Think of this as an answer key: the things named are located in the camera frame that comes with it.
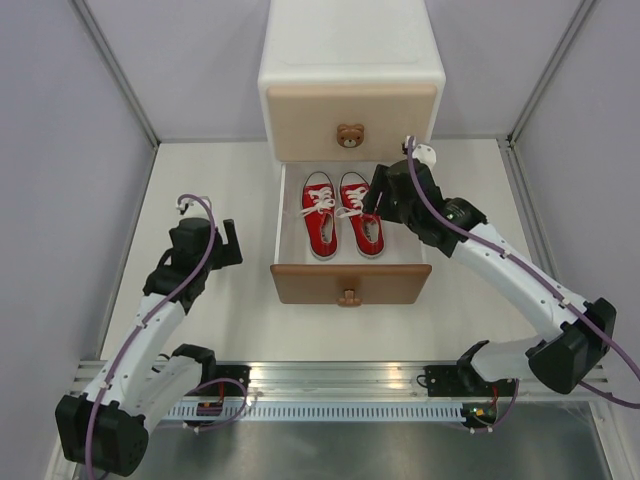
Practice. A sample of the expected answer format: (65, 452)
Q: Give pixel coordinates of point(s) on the beige top drawer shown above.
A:
(303, 119)

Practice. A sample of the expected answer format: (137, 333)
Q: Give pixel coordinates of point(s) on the red sneaker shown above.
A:
(367, 228)
(318, 205)

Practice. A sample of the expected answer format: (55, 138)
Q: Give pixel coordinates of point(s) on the aluminium frame post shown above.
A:
(535, 235)
(88, 20)

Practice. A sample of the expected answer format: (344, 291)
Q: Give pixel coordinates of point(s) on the bear knob bottom drawer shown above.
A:
(349, 299)

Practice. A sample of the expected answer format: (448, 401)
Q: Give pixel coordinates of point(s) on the brown bottom drawer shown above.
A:
(397, 276)

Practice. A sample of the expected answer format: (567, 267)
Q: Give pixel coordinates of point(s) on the brown bear knob top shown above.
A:
(350, 135)

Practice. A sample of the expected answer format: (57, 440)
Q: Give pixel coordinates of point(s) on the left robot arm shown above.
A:
(108, 425)

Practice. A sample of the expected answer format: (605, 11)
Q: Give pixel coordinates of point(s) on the white shoe cabinet body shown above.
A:
(349, 42)

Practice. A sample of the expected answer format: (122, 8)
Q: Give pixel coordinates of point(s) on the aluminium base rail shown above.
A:
(361, 382)

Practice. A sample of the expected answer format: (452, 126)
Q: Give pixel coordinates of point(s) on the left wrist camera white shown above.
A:
(194, 206)

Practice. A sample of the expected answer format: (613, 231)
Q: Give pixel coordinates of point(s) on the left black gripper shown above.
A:
(228, 254)

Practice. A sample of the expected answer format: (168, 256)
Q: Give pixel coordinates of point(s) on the white slotted cable duct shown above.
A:
(192, 411)

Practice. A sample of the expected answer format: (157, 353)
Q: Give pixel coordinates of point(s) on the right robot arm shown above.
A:
(567, 343)

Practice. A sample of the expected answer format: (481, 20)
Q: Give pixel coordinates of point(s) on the left aluminium frame post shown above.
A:
(88, 20)

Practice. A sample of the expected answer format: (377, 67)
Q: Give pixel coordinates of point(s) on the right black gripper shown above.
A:
(379, 182)

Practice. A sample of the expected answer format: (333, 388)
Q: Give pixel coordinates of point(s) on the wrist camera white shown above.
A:
(194, 206)
(421, 152)

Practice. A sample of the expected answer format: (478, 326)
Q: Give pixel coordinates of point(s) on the right aluminium frame post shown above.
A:
(535, 235)

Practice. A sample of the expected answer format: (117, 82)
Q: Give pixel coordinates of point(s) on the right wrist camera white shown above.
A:
(421, 152)

